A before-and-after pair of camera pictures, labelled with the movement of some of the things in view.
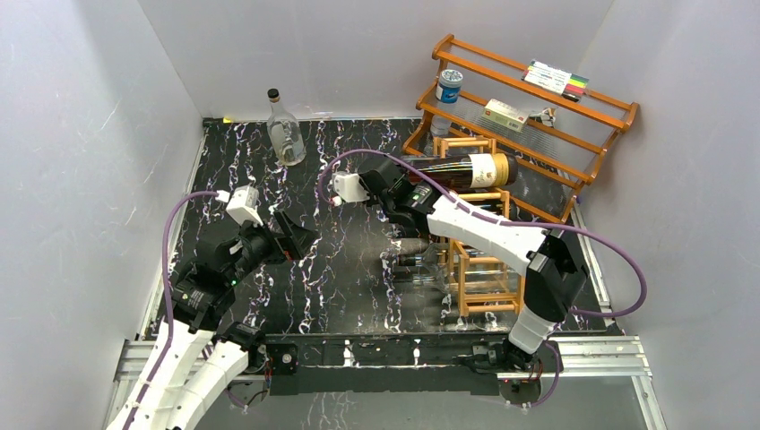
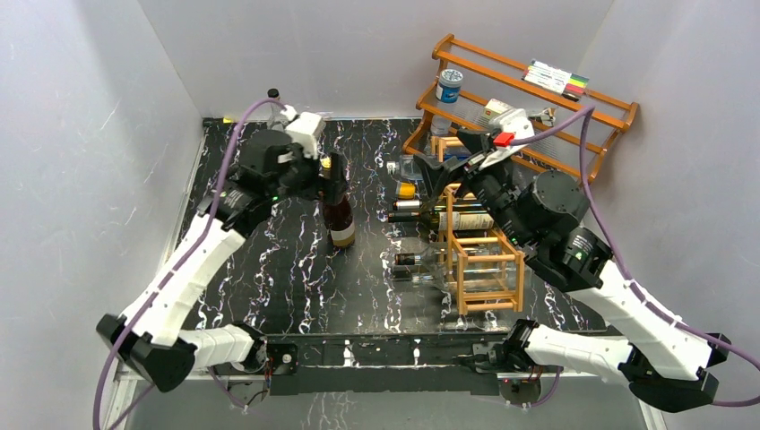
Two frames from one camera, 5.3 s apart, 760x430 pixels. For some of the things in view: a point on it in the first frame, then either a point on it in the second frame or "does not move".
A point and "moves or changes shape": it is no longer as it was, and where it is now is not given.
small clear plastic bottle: x=440 y=124 does not move
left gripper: x=293 y=246 -> x=313 y=166
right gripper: x=401 y=169 -> x=435 y=175
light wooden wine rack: x=486 y=281 does not move
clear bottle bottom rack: x=468 y=281 does not move
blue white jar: x=448 y=89 does not move
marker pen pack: x=569 y=85 does not move
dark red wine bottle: x=469 y=171 moves or changes shape
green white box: x=505 y=115 does not move
